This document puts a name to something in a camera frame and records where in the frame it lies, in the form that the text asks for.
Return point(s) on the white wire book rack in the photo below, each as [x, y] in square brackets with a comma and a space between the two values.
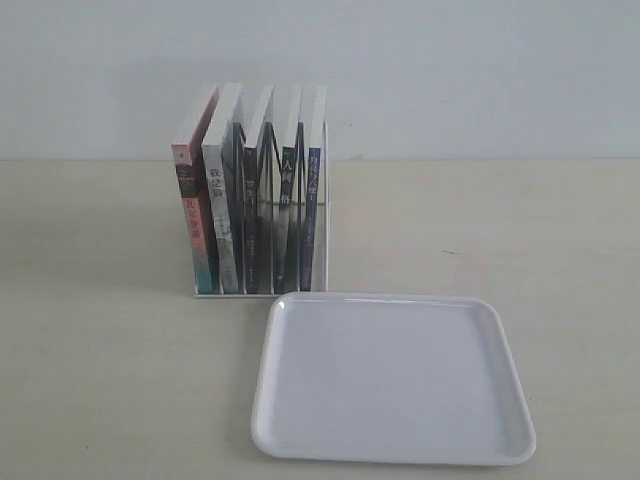
[267, 225]

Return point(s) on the black spine thin book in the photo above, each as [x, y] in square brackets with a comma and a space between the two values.
[251, 152]

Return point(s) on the black spine white-title book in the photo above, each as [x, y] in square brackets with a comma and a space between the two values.
[287, 174]

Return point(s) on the red teal spine book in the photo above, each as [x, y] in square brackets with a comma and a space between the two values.
[190, 171]

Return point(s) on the blue moon cover book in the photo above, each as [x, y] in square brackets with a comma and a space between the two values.
[315, 155]

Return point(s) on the white plastic tray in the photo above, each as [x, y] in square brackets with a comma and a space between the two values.
[389, 378]

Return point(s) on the white grey spine book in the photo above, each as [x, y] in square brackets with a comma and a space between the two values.
[217, 148]

